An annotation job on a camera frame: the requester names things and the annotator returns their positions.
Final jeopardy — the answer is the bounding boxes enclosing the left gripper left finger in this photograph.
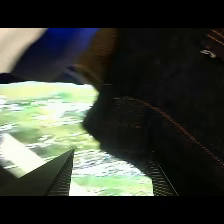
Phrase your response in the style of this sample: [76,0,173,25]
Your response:
[0,148,76,197]

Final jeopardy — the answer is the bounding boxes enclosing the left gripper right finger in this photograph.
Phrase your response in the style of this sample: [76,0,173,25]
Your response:
[147,159,180,197]

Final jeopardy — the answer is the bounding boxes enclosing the black jeans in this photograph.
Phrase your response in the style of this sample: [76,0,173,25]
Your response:
[72,28,224,197]

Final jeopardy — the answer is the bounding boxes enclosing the white garment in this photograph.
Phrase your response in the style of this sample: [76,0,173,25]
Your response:
[0,28,48,75]

